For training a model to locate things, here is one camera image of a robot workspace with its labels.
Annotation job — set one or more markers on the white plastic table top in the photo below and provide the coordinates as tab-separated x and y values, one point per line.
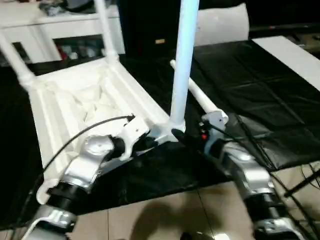
75	100

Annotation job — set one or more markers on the dark round helmet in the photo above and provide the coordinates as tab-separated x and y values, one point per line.
77	5

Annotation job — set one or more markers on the small yellow label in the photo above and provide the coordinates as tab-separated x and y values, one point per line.
160	41

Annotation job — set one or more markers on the black clutter pile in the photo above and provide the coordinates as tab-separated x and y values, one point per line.
51	8

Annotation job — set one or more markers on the black flat monitor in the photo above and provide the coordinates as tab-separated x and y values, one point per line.
275	27

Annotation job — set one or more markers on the white side table board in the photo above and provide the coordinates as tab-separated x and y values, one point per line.
287	55

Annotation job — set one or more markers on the white plastic chair shell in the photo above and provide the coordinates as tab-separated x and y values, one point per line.
225	25

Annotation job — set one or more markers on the white cabinet with glass doors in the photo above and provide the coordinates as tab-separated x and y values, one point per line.
70	25

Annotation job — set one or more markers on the red packet in cabinet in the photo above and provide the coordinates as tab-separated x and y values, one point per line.
65	53

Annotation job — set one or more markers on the black stand leg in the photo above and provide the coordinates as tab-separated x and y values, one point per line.
300	186

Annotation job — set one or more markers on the white plastic table leg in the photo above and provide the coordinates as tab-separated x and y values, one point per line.
185	50
106	30
15	60
202	97

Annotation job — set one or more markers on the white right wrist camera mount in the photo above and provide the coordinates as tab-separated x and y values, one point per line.
217	117

